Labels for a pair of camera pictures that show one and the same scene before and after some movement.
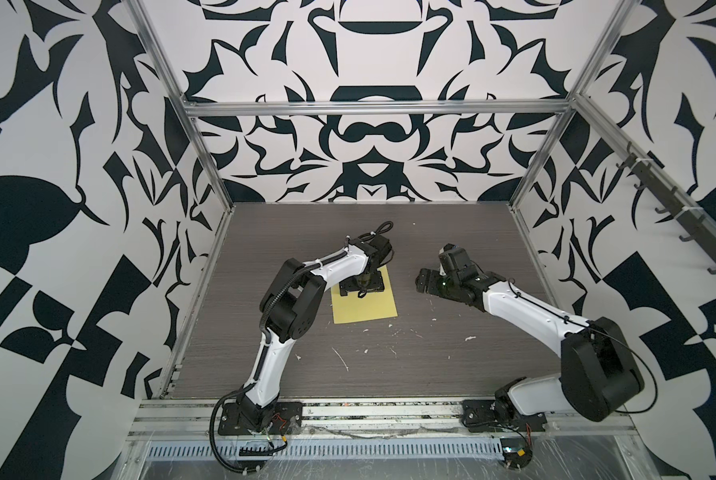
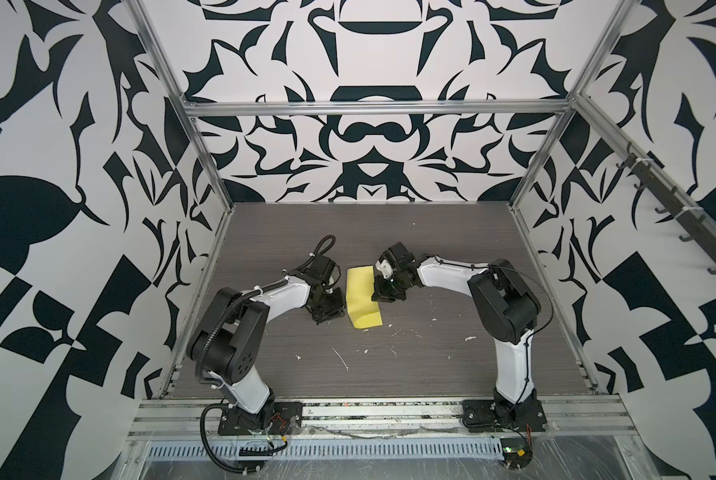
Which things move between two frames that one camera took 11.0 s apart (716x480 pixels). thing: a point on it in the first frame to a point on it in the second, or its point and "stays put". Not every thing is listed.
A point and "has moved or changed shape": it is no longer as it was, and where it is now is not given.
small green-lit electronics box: (516, 452) stays put
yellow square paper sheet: (373, 305) has moved or changed shape
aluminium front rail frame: (553, 419) stays put
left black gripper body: (366, 285) to (330, 306)
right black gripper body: (438, 284) to (388, 290)
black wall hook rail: (701, 230) stays put
